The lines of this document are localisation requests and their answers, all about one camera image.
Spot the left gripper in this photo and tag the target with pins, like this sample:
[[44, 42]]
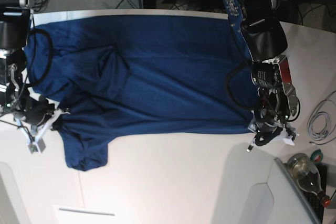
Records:
[[272, 117]]

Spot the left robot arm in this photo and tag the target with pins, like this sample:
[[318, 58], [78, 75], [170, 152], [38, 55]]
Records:
[[261, 42]]

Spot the clear plastic bottle red cap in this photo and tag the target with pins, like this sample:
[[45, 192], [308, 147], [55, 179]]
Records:
[[306, 175]]

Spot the dark blue t-shirt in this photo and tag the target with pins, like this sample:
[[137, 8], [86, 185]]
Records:
[[131, 75]]

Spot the green tape roll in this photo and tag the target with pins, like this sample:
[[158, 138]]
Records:
[[317, 156]]

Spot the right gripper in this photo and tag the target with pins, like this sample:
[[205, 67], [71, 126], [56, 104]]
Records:
[[36, 112]]

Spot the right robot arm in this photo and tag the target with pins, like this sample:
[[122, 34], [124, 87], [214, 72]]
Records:
[[16, 21]]

